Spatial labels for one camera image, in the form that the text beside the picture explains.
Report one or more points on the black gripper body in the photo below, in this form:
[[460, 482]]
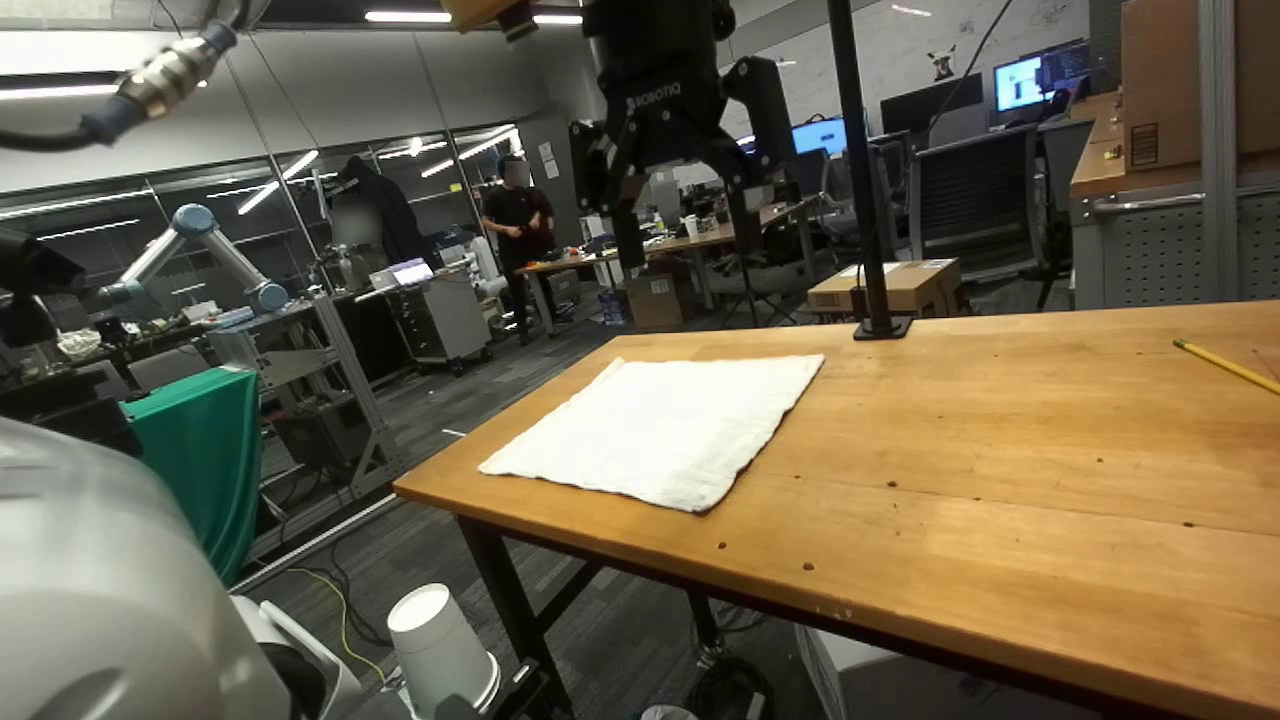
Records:
[[661, 60]]

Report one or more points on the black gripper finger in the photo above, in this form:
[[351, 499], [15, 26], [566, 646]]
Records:
[[621, 202], [762, 121]]

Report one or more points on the white square towel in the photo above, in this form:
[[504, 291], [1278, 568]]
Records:
[[655, 426]]

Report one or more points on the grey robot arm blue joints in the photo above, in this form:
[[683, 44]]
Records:
[[203, 244]]

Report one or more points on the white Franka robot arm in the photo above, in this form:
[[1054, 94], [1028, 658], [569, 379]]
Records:
[[80, 572]]

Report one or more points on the lit computer monitor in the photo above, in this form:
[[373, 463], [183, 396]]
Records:
[[1022, 82], [819, 136]]

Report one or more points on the black vertical pole with base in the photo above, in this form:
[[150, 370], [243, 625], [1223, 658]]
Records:
[[861, 160]]

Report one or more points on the person in black shirt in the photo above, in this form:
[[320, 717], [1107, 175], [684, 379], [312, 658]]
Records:
[[516, 225]]

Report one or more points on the grey equipment cart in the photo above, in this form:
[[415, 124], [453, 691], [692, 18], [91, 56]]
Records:
[[447, 313]]

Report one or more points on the flat cardboard box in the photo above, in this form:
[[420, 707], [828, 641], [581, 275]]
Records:
[[906, 282]]

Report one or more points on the metal shelving rack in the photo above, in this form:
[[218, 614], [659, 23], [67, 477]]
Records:
[[320, 401]]

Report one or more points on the large cardboard box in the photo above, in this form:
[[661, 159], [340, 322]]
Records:
[[1162, 66]]

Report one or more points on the grey cabinet with wooden counter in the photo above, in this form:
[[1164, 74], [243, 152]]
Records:
[[1144, 244]]

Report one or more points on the white cylindrical bin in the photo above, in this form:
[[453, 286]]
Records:
[[436, 646]]

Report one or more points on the green cloth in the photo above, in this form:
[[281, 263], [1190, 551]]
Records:
[[203, 452]]

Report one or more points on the yellow pencil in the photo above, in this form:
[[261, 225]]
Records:
[[1225, 367]]

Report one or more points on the black table leg frame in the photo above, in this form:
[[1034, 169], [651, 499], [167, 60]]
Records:
[[514, 602]]

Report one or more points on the grey metal post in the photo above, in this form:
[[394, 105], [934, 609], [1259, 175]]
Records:
[[1216, 147]]

